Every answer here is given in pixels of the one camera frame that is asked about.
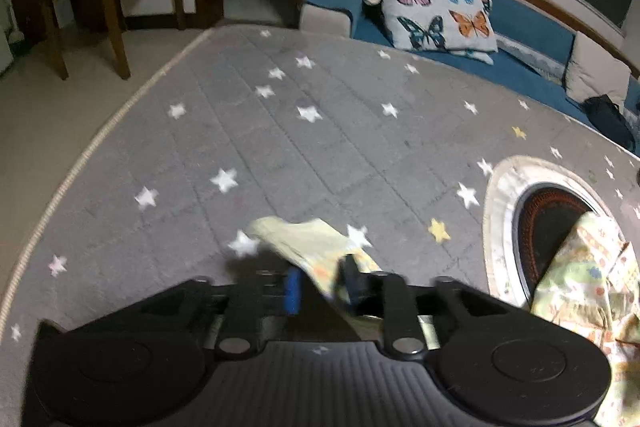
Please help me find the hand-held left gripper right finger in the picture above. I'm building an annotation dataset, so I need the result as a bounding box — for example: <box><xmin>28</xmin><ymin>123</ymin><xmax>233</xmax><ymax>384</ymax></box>
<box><xmin>340</xmin><ymin>254</ymin><xmax>506</xmax><ymax>357</ymax></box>

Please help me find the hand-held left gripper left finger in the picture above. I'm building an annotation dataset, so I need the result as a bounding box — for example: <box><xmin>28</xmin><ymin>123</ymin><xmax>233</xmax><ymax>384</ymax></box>
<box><xmin>131</xmin><ymin>269</ymin><xmax>302</xmax><ymax>357</ymax></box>

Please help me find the pale yellow printed garment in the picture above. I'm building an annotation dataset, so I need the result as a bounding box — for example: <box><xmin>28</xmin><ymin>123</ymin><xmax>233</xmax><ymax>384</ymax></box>
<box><xmin>530</xmin><ymin>211</ymin><xmax>640</xmax><ymax>427</ymax></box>
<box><xmin>247</xmin><ymin>217</ymin><xmax>441</xmax><ymax>350</ymax></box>

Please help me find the butterfly print pillow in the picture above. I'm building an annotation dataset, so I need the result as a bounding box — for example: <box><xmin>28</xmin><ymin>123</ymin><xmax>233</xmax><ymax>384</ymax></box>
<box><xmin>367</xmin><ymin>0</ymin><xmax>500</xmax><ymax>54</ymax></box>

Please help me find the light patterned sofa cloth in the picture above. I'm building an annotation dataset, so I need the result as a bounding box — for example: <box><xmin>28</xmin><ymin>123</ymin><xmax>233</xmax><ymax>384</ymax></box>
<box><xmin>496</xmin><ymin>34</ymin><xmax>569</xmax><ymax>84</ymax></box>

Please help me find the dark bag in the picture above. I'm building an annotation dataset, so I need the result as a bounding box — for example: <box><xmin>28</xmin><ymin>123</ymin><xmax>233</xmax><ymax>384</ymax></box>
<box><xmin>582</xmin><ymin>94</ymin><xmax>637</xmax><ymax>152</ymax></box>

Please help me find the blue sofa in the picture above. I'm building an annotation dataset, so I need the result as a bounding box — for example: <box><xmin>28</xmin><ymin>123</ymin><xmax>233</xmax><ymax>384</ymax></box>
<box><xmin>300</xmin><ymin>0</ymin><xmax>640</xmax><ymax>154</ymax></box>

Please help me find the beige cushion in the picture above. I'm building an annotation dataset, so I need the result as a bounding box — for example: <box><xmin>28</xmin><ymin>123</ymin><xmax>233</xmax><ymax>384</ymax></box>
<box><xmin>565</xmin><ymin>31</ymin><xmax>632</xmax><ymax>108</ymax></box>

